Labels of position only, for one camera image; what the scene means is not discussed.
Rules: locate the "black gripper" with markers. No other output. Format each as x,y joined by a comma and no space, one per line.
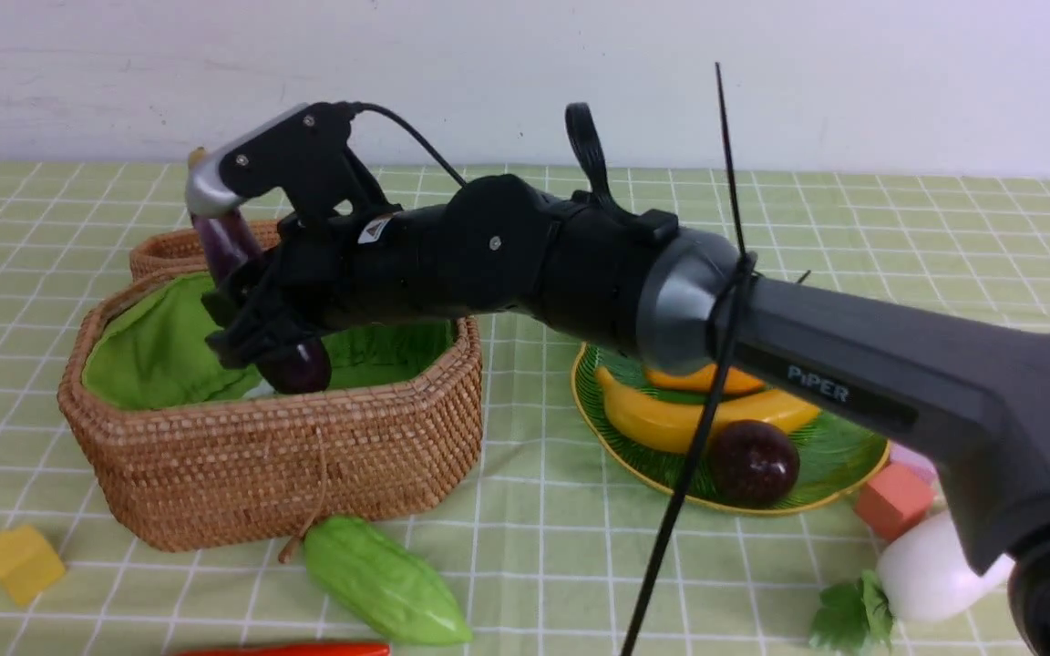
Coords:
327,276

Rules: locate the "purple eggplant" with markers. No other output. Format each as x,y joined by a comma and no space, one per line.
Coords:
228,242

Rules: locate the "green bitter gourd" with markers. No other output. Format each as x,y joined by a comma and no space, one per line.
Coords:
397,594

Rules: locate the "yellow banana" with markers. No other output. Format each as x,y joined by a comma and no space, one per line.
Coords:
670,427

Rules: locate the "orange mango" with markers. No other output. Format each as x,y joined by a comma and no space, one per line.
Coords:
736,383

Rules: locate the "red carrot with leaves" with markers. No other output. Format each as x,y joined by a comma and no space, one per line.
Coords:
301,649

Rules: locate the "dark purple mangosteen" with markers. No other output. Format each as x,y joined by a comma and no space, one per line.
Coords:
752,464

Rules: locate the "white radish with leaves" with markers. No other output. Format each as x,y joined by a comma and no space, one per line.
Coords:
921,577

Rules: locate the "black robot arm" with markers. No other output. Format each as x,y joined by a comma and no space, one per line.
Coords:
972,397

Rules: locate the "woven rattan basket lid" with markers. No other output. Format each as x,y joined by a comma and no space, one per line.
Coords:
182,248

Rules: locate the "woven rattan basket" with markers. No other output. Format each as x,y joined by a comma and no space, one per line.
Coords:
206,476

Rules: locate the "green checkered tablecloth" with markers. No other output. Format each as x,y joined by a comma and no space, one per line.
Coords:
546,544

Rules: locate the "yellow foam cube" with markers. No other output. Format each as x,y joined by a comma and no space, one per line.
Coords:
29,564

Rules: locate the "green glass leaf plate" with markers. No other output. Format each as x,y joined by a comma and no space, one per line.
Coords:
836,456

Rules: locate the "orange foam cube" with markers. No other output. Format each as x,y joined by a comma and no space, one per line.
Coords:
894,501

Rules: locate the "pink foam cube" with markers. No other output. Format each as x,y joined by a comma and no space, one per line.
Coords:
919,465

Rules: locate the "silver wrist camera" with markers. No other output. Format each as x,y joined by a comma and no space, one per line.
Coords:
302,152

